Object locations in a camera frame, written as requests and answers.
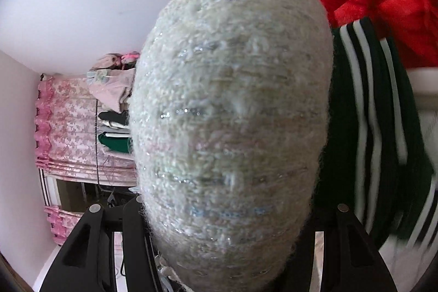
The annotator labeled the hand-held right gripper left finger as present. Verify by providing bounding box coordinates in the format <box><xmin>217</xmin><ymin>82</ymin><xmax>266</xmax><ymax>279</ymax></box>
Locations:
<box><xmin>39</xmin><ymin>194</ymin><xmax>165</xmax><ymax>292</ymax></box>

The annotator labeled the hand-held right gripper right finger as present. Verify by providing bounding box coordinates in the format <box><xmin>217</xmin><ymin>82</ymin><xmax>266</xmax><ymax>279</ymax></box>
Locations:
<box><xmin>274</xmin><ymin>203</ymin><xmax>398</xmax><ymax>292</ymax></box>

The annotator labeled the white fuzzy knit sweater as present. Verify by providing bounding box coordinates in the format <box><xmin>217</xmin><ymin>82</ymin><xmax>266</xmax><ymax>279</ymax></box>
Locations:
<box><xmin>128</xmin><ymin>0</ymin><xmax>335</xmax><ymax>292</ymax></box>

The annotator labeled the metal clothes rack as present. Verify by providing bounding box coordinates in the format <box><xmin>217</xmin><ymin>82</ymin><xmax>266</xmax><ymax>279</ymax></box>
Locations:
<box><xmin>93</xmin><ymin>99</ymin><xmax>137</xmax><ymax>197</ymax></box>

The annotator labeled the pile of pink clothes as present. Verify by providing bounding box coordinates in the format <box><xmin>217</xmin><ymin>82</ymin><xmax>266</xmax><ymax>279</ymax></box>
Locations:
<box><xmin>87</xmin><ymin>52</ymin><xmax>142</xmax><ymax>114</ymax></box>

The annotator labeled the green folded cloth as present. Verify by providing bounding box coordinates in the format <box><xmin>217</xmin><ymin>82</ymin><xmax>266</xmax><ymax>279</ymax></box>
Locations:
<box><xmin>98</xmin><ymin>132</ymin><xmax>134</xmax><ymax>154</ymax></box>

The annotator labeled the black folded cloth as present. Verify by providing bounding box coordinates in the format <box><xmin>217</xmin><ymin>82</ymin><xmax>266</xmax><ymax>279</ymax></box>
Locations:
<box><xmin>97</xmin><ymin>110</ymin><xmax>131</xmax><ymax>122</ymax></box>

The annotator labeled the pink patterned curtain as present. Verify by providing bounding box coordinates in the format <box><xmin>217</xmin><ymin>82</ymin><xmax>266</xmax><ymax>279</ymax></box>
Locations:
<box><xmin>34</xmin><ymin>76</ymin><xmax>138</xmax><ymax>245</ymax></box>

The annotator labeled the dark green striped garment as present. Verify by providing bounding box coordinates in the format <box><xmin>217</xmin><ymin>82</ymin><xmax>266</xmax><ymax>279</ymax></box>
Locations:
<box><xmin>315</xmin><ymin>16</ymin><xmax>436</xmax><ymax>249</ymax></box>

